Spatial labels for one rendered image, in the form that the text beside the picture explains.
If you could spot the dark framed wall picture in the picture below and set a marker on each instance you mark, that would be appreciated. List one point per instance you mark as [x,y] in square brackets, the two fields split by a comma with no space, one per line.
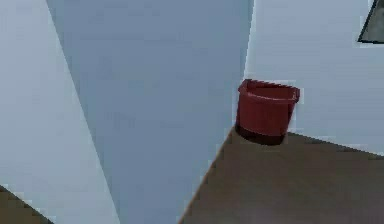
[375,28]

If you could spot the red plastic bucket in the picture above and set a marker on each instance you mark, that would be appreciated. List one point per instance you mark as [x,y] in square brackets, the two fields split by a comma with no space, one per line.
[263,113]

